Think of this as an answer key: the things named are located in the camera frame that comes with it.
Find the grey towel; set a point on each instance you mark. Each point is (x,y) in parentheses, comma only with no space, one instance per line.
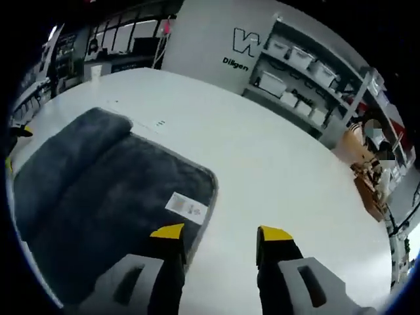
(98,183)

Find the white paper cup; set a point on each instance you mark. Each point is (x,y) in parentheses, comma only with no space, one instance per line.
(96,73)

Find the wooden tray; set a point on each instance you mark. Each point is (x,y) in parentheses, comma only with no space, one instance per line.
(367,197)

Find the black printed box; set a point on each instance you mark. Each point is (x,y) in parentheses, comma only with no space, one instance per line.
(131,68)

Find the black computer monitor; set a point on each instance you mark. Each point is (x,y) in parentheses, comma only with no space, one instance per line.
(147,46)

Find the pink hanging item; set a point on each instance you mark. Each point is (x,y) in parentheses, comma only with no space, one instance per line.
(167,27)

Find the grey lettered partition panel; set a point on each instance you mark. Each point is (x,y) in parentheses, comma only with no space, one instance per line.
(203,39)

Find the grey metal shelf rack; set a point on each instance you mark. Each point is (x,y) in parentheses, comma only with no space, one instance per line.
(359,92)

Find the group of white storage boxes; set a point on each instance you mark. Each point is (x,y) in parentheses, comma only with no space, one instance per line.
(302,55)

